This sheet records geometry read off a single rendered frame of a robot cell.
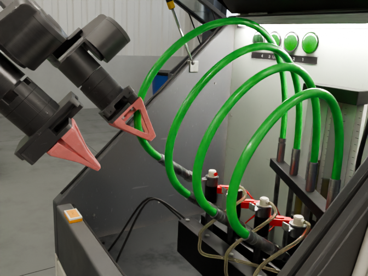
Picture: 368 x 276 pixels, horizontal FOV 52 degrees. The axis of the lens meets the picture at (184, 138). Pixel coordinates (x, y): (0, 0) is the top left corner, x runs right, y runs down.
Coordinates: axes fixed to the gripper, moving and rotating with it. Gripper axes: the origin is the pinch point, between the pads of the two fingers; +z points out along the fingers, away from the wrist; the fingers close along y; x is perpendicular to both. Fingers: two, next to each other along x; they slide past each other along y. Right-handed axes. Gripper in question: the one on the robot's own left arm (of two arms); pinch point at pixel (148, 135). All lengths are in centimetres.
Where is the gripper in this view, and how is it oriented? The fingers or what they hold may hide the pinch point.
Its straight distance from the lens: 70.7
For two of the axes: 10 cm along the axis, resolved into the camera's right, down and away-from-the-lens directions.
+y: -2.9, -0.5, 9.6
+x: -6.8, 7.2, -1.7
